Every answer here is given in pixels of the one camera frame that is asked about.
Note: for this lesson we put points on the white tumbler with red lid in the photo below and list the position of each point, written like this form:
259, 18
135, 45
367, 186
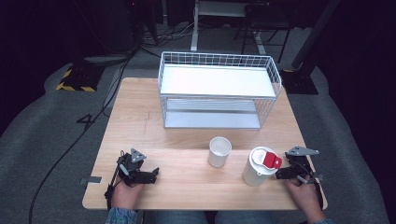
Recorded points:
260, 166

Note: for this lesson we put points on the person's right hand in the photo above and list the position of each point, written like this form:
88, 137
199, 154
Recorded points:
303, 196

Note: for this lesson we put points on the black yellow striped stand base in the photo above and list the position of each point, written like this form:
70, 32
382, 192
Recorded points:
79, 79

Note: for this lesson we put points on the white cup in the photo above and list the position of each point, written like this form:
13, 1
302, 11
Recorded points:
219, 152

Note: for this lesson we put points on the grey tape strip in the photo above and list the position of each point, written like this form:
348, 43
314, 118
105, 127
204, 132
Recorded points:
92, 180

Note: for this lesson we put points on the white desk leg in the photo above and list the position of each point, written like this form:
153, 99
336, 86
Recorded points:
195, 28

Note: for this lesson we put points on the black metal chair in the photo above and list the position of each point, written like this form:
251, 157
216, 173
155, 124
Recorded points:
264, 21

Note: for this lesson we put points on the black slanted stand pole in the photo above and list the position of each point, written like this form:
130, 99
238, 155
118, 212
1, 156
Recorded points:
314, 34

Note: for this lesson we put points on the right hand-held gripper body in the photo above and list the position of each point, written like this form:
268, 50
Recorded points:
301, 165

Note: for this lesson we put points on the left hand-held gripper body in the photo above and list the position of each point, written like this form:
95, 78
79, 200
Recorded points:
128, 163

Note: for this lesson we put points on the person's left hand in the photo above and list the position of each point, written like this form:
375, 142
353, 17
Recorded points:
126, 196

